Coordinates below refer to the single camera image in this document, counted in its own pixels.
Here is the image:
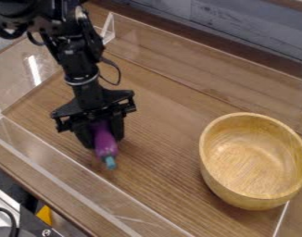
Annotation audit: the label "clear acrylic corner bracket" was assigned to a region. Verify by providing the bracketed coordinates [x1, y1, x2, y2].
[93, 13, 115, 45]

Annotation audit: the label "clear acrylic tray walls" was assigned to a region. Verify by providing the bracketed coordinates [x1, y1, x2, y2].
[0, 13, 302, 237]

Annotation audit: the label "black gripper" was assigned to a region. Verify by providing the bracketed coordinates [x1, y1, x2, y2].
[51, 82, 136, 149]

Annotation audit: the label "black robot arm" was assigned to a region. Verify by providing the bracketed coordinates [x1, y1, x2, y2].
[0, 0, 136, 149]

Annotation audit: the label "black cable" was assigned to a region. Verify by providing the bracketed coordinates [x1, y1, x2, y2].
[0, 206, 21, 237]

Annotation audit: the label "brown wooden bowl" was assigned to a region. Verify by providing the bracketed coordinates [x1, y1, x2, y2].
[198, 112, 302, 210]

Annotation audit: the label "purple toy eggplant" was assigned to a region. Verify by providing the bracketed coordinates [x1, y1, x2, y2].
[92, 120, 119, 170]

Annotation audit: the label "yellow black equipment base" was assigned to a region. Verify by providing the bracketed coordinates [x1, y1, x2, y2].
[0, 189, 65, 237]

